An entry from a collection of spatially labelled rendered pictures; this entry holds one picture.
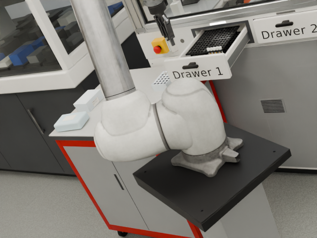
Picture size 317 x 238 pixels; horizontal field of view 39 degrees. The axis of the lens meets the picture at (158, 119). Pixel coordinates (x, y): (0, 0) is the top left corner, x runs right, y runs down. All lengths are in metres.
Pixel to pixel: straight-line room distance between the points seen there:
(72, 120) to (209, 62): 0.70
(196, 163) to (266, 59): 0.83
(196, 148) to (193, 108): 0.14
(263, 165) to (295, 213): 0.97
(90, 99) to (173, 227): 0.74
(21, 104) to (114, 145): 1.70
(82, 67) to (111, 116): 1.16
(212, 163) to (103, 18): 0.55
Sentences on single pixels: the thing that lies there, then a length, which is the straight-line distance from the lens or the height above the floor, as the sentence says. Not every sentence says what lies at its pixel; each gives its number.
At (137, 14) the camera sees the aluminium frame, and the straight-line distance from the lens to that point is 2.27.
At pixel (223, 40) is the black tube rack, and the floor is 0.90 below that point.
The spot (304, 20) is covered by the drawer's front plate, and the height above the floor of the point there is 0.90.
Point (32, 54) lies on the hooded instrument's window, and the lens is 2.51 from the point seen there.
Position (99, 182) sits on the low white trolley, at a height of 0.45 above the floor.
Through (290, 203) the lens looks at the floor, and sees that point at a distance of 2.37.
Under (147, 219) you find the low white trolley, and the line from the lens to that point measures 2.25.
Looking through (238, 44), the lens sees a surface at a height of 0.87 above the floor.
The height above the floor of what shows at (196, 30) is 0.91.
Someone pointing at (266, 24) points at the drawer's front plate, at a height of 0.90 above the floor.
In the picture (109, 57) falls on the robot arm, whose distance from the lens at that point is 1.34.
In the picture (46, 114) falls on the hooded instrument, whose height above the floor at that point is 0.59.
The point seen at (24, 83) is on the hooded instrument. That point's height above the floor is 0.86.
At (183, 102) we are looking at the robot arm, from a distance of 1.29.
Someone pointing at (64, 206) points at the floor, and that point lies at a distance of 3.07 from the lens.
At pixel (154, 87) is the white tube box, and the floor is 0.78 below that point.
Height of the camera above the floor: 1.65
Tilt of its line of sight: 29 degrees down
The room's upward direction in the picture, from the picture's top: 24 degrees counter-clockwise
